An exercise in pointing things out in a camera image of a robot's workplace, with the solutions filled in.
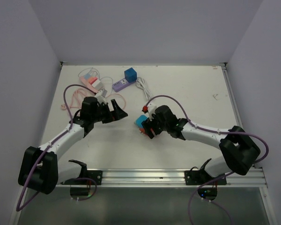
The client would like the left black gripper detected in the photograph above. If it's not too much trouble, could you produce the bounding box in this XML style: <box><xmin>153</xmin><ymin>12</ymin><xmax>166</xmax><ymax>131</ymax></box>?
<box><xmin>91</xmin><ymin>99</ymin><xmax>127</xmax><ymax>123</ymax></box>

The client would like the light blue plug adapter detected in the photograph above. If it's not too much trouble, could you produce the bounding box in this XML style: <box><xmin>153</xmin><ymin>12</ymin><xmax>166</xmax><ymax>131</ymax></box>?
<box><xmin>134</xmin><ymin>115</ymin><xmax>148</xmax><ymax>128</ymax></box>

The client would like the purple power strip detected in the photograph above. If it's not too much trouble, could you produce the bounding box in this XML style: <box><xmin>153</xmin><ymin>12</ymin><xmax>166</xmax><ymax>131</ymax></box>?
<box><xmin>112</xmin><ymin>79</ymin><xmax>130</xmax><ymax>92</ymax></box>

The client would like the white cable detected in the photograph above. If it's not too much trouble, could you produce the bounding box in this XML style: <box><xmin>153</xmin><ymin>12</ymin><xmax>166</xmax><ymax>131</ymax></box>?
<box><xmin>135</xmin><ymin>77</ymin><xmax>154</xmax><ymax>102</ymax></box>

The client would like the blue cube plug adapter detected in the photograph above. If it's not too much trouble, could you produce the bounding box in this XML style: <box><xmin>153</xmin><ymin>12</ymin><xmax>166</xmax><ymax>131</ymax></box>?
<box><xmin>124</xmin><ymin>67</ymin><xmax>137</xmax><ymax>83</ymax></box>

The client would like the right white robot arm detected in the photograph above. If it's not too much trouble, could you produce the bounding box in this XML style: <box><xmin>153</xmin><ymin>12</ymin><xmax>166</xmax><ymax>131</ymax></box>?
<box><xmin>142</xmin><ymin>104</ymin><xmax>260</xmax><ymax>185</ymax></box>

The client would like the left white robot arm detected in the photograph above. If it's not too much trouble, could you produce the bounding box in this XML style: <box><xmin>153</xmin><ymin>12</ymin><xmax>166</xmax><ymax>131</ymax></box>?
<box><xmin>18</xmin><ymin>97</ymin><xmax>128</xmax><ymax>194</ymax></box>

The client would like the coral plug on pink strip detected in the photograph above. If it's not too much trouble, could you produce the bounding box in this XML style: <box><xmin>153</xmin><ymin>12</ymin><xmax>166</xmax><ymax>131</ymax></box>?
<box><xmin>87</xmin><ymin>76</ymin><xmax>97</xmax><ymax>85</ymax></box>

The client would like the white charger on pink strip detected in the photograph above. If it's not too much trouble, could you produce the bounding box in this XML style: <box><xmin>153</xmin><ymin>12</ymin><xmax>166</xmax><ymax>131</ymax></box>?
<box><xmin>92</xmin><ymin>80</ymin><xmax>104</xmax><ymax>91</ymax></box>

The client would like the pink power strip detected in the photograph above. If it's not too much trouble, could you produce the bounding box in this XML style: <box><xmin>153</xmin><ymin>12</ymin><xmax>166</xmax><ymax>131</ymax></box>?
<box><xmin>80</xmin><ymin>76</ymin><xmax>104</xmax><ymax>93</ymax></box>

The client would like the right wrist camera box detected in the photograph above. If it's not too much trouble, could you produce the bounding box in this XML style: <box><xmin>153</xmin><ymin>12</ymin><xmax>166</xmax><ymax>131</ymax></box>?
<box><xmin>147</xmin><ymin>103</ymin><xmax>157</xmax><ymax>120</ymax></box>

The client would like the aluminium front rail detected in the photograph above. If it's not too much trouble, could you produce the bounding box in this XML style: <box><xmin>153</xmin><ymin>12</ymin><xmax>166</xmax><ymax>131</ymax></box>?
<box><xmin>53</xmin><ymin>165</ymin><xmax>267</xmax><ymax>188</ymax></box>

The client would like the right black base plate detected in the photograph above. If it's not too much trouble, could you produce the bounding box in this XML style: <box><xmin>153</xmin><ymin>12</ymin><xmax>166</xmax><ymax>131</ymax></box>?
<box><xmin>184</xmin><ymin>170</ymin><xmax>224</xmax><ymax>185</ymax></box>

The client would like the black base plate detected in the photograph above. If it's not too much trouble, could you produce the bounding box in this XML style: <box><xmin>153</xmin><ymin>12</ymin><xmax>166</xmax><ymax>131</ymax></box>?
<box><xmin>184</xmin><ymin>170</ymin><xmax>224</xmax><ymax>185</ymax></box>
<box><xmin>87</xmin><ymin>170</ymin><xmax>103</xmax><ymax>186</ymax></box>

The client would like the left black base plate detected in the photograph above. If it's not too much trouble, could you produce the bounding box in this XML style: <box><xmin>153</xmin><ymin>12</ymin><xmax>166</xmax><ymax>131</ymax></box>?
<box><xmin>87</xmin><ymin>170</ymin><xmax>103</xmax><ymax>186</ymax></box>

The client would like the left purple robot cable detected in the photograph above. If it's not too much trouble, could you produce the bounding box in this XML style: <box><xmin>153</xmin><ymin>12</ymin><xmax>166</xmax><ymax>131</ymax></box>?
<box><xmin>15</xmin><ymin>84</ymin><xmax>99</xmax><ymax>212</ymax></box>

